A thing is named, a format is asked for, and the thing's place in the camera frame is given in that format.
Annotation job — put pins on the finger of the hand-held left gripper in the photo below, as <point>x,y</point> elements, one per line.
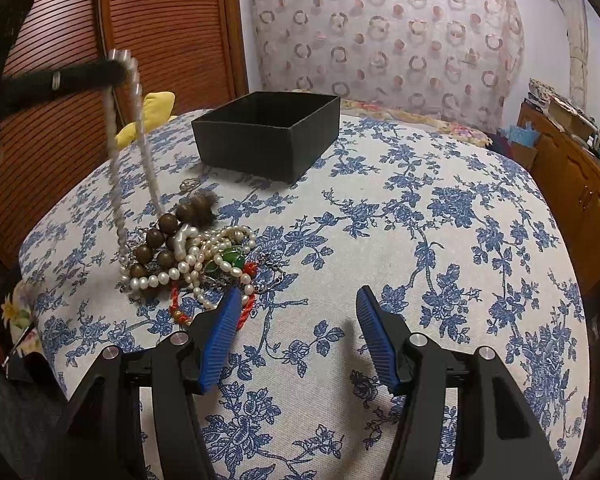
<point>80,77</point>

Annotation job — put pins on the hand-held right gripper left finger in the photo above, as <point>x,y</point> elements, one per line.
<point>222,340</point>

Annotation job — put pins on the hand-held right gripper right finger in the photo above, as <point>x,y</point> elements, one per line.
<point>375,330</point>

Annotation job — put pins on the green jade pendant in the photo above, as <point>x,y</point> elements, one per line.
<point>228,259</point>

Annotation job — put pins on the cream pearl strand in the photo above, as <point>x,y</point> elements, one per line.
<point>205,250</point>

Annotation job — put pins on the large baroque pearl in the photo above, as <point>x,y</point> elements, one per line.
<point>182,238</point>

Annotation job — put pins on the black jewelry box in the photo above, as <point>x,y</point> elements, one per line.
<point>260,155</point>

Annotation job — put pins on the yellow plush toy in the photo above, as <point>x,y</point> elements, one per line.
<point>155,110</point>

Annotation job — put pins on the blue floral tablecloth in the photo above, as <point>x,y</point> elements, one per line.
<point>430,260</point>

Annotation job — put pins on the brown slatted wardrobe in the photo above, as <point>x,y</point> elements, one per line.
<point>180,35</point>

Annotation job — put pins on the floral bed blanket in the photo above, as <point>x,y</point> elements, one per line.
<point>430,122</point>

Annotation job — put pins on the blue paper bag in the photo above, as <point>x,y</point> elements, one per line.
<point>517,136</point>

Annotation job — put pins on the wooden side cabinet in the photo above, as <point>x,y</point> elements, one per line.
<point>570,175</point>

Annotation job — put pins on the stack of patterned papers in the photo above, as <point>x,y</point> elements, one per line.
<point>542,91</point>

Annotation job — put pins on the circle patterned curtain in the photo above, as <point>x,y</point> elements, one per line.
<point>380,35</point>

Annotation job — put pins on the cardboard box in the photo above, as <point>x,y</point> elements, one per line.
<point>575,112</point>

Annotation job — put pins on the beige side curtain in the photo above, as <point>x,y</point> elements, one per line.
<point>576,50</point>

